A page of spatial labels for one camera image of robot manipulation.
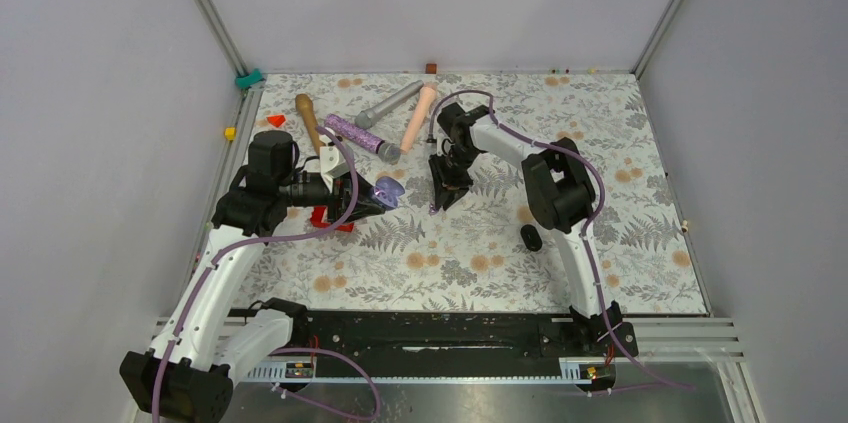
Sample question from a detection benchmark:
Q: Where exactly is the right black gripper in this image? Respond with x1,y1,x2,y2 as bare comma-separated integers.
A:
429,145,482,210

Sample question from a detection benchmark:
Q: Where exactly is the lilac oval earbud case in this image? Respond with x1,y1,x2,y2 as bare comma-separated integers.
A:
372,176,406,210

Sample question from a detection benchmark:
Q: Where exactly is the black earbud charging case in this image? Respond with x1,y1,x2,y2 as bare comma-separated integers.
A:
520,224,544,252

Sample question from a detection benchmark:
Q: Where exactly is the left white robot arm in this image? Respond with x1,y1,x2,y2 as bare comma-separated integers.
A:
119,129,405,422

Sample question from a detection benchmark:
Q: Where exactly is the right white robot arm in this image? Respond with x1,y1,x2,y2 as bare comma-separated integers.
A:
429,103,638,358

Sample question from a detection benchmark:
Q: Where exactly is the floral patterned mat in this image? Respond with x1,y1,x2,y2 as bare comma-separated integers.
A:
234,74,707,315

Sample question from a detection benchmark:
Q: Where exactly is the red lego brick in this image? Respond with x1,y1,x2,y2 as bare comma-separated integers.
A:
309,206,354,233

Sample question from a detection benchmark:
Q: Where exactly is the purple glitter microphone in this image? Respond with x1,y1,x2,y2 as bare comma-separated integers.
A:
324,114,401,164

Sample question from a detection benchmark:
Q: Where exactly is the silver grey microphone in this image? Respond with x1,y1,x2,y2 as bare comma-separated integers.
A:
354,80,424,130

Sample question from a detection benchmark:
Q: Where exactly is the pink toy microphone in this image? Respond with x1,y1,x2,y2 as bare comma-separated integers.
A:
400,82,438,154

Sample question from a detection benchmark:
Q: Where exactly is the brown toy microphone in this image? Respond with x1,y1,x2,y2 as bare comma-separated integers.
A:
295,93,325,155

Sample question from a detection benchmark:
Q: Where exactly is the red triangle block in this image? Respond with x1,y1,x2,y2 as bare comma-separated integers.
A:
266,114,286,128

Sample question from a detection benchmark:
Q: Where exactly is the teal corner clip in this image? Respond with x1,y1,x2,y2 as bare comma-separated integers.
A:
234,68,264,90

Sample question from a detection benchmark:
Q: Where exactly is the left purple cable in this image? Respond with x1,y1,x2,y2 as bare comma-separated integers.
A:
150,127,382,423

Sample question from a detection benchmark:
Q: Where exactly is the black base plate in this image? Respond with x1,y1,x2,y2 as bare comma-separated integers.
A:
284,311,639,380

